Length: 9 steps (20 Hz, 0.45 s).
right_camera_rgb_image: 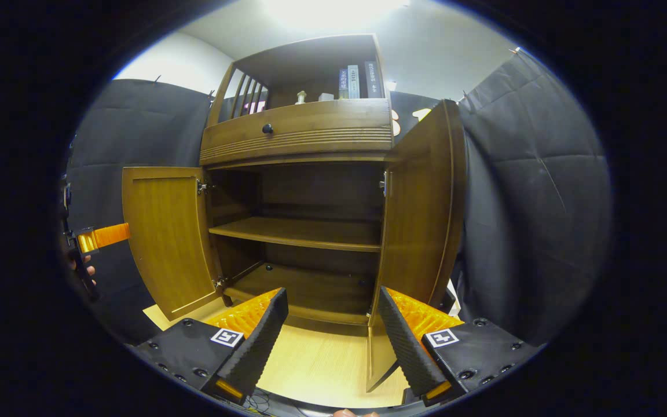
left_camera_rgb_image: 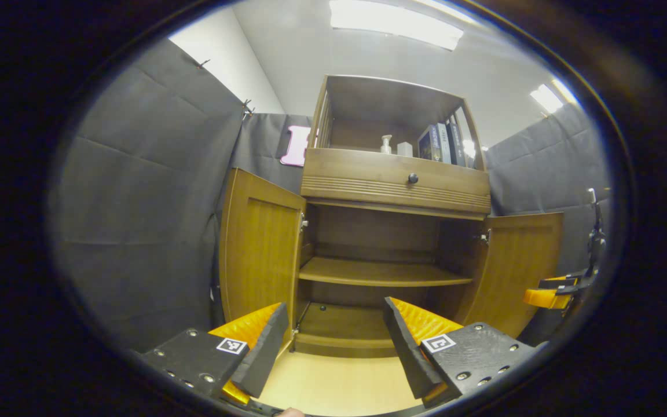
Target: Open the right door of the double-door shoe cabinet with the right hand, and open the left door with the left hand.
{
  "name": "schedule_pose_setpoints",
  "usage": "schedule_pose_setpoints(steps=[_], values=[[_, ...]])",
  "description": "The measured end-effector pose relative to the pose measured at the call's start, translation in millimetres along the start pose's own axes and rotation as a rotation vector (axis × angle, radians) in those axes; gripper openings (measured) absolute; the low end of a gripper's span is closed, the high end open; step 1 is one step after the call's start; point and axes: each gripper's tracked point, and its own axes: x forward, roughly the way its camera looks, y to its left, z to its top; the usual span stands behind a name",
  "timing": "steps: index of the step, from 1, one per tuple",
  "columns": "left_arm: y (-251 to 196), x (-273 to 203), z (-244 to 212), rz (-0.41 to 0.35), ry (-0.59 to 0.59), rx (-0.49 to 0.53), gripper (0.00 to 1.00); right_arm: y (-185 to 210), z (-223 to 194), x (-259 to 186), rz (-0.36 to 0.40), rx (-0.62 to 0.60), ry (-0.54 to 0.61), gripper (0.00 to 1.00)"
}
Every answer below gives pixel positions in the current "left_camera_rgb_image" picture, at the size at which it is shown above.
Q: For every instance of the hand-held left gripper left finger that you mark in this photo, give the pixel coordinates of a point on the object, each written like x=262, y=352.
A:
x=261, y=359

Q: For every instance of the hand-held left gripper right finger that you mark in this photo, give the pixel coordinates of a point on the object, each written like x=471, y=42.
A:
x=411, y=359

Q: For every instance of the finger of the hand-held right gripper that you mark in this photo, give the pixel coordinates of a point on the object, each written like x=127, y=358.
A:
x=559, y=282
x=545, y=298

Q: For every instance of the wooden shoe cabinet door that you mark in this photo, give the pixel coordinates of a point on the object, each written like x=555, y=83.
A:
x=519, y=266
x=261, y=260

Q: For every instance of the wooden double-door shoe cabinet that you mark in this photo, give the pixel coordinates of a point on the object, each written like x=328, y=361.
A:
x=380, y=272

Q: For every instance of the wooden cabinet drawer with knob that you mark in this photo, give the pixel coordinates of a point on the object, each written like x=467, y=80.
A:
x=356, y=174

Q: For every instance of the small ceiling light panel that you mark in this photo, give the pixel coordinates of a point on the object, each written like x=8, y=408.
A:
x=550, y=95

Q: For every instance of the small white box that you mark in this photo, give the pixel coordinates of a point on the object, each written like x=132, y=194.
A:
x=405, y=149

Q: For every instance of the white pump bottle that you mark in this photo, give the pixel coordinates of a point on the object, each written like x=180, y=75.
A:
x=386, y=146

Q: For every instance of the long ceiling light panel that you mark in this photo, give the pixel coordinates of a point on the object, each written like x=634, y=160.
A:
x=397, y=23

